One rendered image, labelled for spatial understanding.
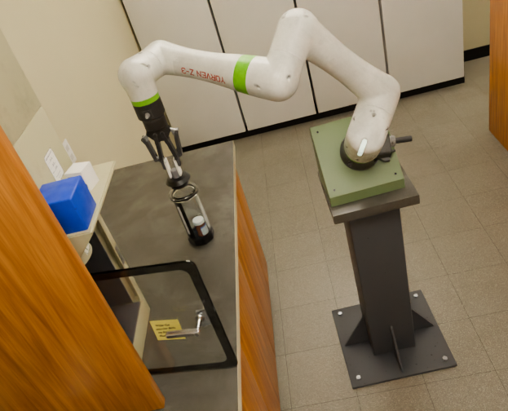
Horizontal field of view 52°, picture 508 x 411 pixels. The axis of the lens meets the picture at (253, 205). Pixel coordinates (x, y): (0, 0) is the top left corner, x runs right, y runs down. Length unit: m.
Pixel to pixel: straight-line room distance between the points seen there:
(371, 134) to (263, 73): 0.44
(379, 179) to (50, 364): 1.25
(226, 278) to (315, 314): 1.14
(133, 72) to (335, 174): 0.82
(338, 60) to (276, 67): 0.24
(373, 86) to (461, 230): 1.65
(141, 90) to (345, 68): 0.63
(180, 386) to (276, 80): 0.91
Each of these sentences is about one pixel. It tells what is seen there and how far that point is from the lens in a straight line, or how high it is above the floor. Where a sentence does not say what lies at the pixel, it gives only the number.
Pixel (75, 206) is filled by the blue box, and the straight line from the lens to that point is 1.21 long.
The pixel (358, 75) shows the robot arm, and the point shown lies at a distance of 1.74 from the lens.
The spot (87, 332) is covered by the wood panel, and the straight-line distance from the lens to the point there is 1.35.
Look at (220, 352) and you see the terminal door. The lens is 1.45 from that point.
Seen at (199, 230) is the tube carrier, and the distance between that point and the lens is 1.95.
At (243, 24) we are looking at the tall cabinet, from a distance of 4.22.
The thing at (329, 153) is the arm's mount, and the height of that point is 1.10.
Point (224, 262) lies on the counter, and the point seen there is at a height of 0.94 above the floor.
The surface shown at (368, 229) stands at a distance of 2.09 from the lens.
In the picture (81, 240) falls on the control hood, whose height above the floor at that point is 1.49.
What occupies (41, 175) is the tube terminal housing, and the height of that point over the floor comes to 1.61.
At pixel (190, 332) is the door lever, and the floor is 1.21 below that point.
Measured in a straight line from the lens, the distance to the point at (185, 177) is 1.85.
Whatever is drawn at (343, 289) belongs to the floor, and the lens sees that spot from 2.97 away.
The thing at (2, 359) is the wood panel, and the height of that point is 1.26.
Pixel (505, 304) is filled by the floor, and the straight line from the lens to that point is 2.87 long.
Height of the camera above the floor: 2.14
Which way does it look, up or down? 35 degrees down
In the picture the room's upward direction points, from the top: 18 degrees counter-clockwise
